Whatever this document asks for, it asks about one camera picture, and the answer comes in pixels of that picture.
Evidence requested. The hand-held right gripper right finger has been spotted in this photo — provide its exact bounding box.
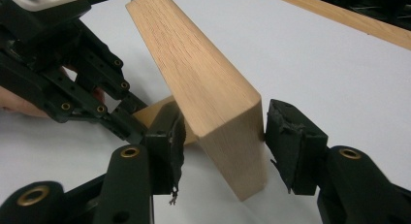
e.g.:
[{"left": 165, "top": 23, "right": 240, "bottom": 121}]
[{"left": 264, "top": 98, "right": 411, "bottom": 224}]

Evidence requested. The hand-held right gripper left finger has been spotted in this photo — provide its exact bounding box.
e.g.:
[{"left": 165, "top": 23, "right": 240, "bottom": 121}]
[{"left": 91, "top": 100, "right": 188, "bottom": 224}]

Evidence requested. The small wooden box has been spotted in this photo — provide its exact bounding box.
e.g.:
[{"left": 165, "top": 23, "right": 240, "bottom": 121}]
[{"left": 125, "top": 0, "right": 269, "bottom": 203}]

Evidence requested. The white table sheet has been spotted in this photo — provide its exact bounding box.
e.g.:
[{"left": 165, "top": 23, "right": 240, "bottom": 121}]
[{"left": 0, "top": 0, "right": 411, "bottom": 224}]

